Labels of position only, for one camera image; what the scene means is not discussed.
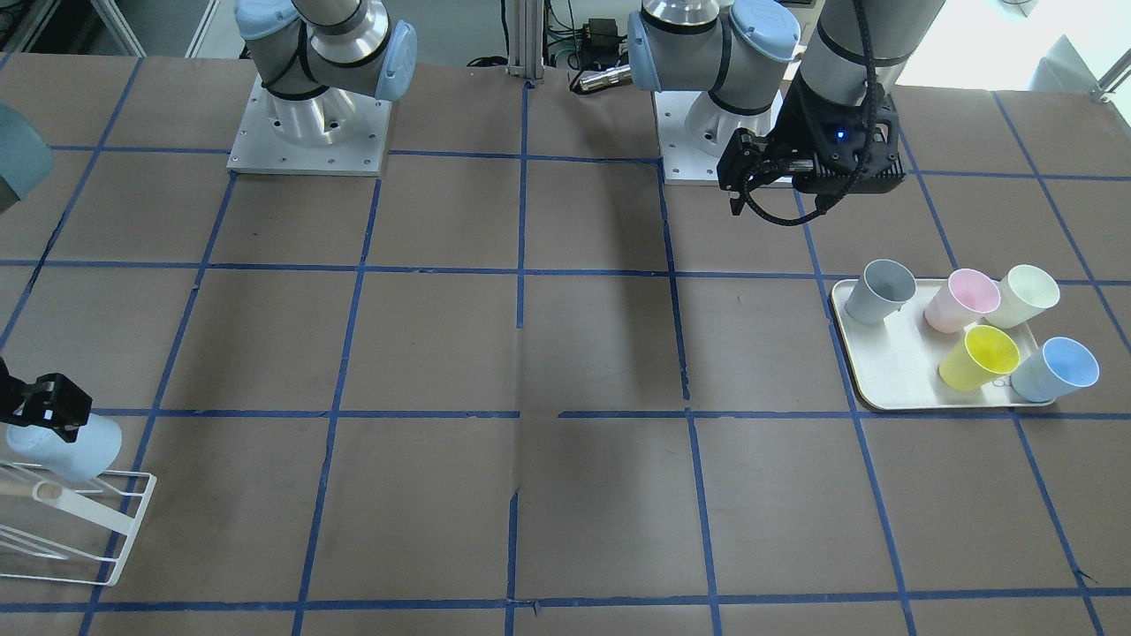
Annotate silver metal cylinder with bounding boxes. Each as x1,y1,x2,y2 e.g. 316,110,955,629
569,65,633,95

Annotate yellow plastic cup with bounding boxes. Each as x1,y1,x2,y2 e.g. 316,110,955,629
936,325,1021,393

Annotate light blue plastic cup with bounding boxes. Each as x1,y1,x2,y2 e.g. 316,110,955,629
5,414,124,482

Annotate black power adapter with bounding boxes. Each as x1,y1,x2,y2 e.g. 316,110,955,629
581,18,621,54

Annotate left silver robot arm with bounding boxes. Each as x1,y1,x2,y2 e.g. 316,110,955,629
627,1,944,227

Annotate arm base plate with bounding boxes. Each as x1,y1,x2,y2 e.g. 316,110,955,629
227,78,392,178
651,88,801,188

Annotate cream plastic tray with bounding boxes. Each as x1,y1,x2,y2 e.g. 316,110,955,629
831,278,1030,411

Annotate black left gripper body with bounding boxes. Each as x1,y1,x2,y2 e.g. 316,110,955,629
767,78,907,208

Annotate cream plastic cup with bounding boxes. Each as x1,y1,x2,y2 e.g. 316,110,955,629
985,264,1061,329

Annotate white wire cup rack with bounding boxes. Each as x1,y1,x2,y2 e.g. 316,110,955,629
1,459,157,587

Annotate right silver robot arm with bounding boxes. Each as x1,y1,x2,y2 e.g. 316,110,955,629
3,1,418,442

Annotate grey plastic cup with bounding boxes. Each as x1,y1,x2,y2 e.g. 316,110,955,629
845,259,917,325

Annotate aluminium frame post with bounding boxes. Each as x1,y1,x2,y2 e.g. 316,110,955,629
504,0,546,85

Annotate pink plastic cup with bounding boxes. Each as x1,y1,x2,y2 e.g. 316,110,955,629
922,269,1001,334

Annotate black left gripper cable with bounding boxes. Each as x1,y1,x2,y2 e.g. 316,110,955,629
739,0,889,226

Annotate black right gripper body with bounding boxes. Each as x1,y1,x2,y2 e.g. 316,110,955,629
0,359,28,424

